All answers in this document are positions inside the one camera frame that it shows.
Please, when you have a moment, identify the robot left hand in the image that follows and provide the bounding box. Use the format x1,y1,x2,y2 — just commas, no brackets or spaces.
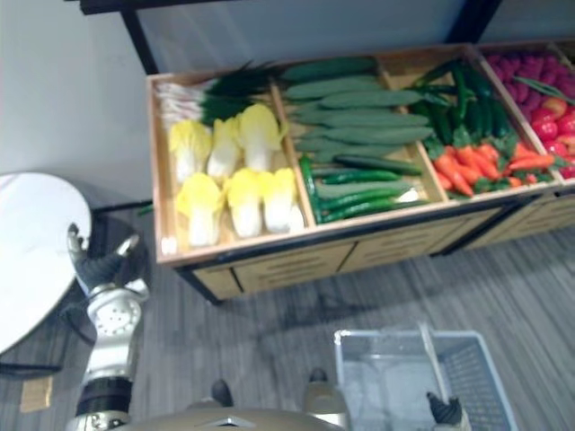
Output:
66,223,141,294

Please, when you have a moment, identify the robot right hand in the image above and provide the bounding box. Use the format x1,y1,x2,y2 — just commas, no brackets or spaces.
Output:
425,391,464,426

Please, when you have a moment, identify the pale blue plastic basket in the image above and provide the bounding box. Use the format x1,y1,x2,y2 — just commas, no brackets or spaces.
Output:
333,320,519,431

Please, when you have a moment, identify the wooden vegetable display stand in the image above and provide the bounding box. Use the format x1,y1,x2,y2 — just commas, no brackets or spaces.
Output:
146,43,568,307

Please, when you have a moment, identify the white round table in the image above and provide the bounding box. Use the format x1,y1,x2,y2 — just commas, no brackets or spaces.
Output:
0,172,94,356

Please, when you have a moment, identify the napa cabbage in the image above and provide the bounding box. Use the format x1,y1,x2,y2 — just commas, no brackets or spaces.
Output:
169,119,213,184
206,116,246,181
175,172,226,249
223,167,267,240
260,167,306,235
237,103,289,173

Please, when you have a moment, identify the brown cardboard piece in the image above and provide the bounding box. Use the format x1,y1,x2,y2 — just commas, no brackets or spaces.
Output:
19,375,55,413

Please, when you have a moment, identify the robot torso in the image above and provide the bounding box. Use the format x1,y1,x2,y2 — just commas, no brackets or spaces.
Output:
124,398,352,431

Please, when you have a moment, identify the green onion bunch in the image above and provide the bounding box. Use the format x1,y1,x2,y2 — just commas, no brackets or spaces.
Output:
154,60,282,130

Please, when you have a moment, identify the glossy dark green cucumber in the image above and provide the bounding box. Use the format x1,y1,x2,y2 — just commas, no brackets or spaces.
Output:
298,154,323,226
317,188,406,213
320,198,430,224
333,154,424,177
315,179,415,201
322,169,402,186

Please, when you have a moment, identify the wooden fruit display stand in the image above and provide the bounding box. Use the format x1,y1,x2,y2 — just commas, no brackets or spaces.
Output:
466,39,575,251

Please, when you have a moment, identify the orange carrot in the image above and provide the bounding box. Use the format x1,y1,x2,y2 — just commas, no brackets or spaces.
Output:
433,154,475,198
466,145,500,181
507,154,557,172
454,144,484,180
433,169,455,192

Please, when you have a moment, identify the matte green cucumber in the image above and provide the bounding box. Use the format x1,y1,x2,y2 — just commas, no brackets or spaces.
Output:
284,78,384,101
317,89,424,110
313,126,436,146
279,57,377,83
290,109,431,130
293,137,408,159

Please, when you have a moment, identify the red apple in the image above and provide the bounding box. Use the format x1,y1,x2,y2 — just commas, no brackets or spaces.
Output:
555,110,575,136
543,138,571,158
531,116,560,141
540,96,570,121

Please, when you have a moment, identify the purple fruit pile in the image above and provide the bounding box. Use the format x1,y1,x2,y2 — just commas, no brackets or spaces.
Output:
486,49,575,114

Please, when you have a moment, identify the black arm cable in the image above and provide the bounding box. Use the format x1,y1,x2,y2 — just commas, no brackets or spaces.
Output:
57,303,99,344

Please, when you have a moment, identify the black metal shelf frame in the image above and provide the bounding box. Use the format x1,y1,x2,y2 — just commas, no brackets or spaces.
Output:
65,0,503,76

